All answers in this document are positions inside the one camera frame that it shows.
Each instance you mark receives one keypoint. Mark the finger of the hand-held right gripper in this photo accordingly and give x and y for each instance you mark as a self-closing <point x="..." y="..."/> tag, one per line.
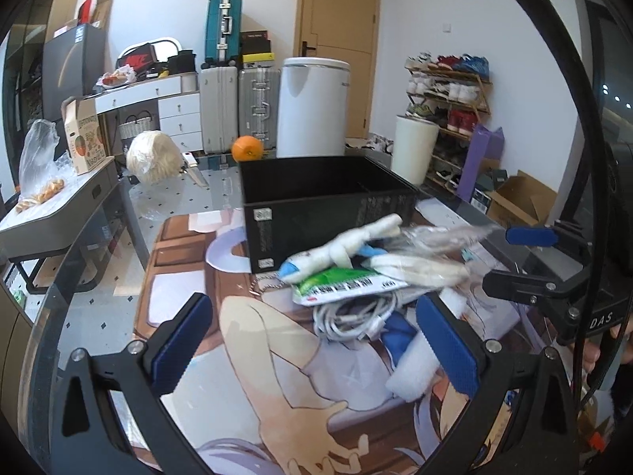
<point x="531" y="236"/>
<point x="519" y="284"/>

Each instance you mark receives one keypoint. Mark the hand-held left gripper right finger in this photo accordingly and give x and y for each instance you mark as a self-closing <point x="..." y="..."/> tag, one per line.
<point x="447" y="341"/>

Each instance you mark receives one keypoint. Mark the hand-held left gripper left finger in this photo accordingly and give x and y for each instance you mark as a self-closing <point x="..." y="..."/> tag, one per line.
<point x="180" y="346"/>

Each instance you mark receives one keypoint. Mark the white fabric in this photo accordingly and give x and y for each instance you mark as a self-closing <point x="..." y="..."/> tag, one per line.
<point x="430" y="267"/>

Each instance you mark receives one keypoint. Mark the green and white packet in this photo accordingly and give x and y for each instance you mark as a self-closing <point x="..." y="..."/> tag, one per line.
<point x="346" y="284"/>

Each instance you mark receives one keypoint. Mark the white and blue plush toy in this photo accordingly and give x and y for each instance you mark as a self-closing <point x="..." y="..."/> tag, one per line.
<point x="331" y="252"/>

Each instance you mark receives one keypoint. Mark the black cardboard box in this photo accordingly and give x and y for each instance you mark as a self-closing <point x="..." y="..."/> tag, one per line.
<point x="316" y="198"/>

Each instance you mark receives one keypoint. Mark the person's right hand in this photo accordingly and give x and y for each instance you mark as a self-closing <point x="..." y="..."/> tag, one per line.
<point x="592" y="356"/>

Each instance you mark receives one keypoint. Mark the open brown cardboard box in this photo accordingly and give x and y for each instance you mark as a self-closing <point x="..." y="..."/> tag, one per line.
<point x="524" y="203"/>

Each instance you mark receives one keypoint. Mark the dark green box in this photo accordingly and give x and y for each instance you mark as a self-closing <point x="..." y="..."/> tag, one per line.
<point x="489" y="188"/>

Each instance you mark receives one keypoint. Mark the purple paper bag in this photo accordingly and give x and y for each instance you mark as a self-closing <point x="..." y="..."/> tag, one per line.
<point x="477" y="163"/>

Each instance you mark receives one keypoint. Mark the printed cartoon desk mat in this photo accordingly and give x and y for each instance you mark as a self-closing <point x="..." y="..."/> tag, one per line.
<point x="277" y="356"/>

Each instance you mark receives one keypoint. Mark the cream waste bin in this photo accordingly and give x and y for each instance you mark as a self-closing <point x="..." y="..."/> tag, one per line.
<point x="415" y="148"/>

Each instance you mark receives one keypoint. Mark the wooden shoe rack with shoes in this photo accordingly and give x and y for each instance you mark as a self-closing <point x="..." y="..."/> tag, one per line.
<point x="455" y="104"/>

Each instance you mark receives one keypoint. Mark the grey side cabinet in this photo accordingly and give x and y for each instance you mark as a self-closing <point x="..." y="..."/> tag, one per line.
<point x="54" y="217"/>

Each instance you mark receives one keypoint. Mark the wrapped napa cabbage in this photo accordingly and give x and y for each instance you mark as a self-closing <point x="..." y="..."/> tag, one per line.
<point x="151" y="158"/>

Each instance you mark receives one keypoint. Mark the orange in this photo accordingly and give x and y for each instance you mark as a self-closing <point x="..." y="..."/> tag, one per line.
<point x="247" y="148"/>

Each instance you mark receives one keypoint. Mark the woven basket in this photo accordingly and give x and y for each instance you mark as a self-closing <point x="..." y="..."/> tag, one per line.
<point x="138" y="126"/>

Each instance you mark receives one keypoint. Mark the printed fruit carton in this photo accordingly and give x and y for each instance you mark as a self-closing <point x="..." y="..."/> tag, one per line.
<point x="86" y="138"/>

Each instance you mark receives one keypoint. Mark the clear plastic bag of bread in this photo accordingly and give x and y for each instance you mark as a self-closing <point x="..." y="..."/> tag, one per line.
<point x="39" y="158"/>

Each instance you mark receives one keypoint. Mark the white suitcase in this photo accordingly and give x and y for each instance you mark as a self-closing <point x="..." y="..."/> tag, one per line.
<point x="217" y="109"/>

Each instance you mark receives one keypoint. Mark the white desk with drawers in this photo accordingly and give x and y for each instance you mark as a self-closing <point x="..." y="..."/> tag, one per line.
<point x="173" y="104"/>

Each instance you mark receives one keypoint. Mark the silver suitcase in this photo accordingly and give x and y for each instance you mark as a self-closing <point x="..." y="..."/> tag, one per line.
<point x="258" y="109"/>

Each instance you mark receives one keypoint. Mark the white cylindrical appliance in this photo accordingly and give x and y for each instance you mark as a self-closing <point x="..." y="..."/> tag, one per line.
<point x="311" y="109"/>

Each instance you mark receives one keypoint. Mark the bag of food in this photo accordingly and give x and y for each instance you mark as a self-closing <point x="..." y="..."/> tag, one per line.
<point x="117" y="79"/>

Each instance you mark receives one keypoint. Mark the black bag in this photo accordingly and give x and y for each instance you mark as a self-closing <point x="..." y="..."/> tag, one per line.
<point x="182" y="62"/>

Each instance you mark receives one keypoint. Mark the red and black shoe box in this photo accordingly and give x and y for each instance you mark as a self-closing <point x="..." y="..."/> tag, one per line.
<point x="133" y="58"/>

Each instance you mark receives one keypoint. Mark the grey refrigerator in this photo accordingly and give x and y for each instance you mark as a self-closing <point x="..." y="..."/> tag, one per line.
<point x="74" y="69"/>

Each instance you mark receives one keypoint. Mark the white chair back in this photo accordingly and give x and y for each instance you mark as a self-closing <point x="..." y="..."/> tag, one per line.
<point x="165" y="42"/>

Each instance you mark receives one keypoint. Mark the stack of black boxes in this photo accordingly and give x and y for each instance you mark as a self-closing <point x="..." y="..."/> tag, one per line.
<point x="257" y="49"/>

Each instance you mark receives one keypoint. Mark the teal suitcase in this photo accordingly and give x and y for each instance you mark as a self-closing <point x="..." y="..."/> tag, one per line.
<point x="223" y="29"/>

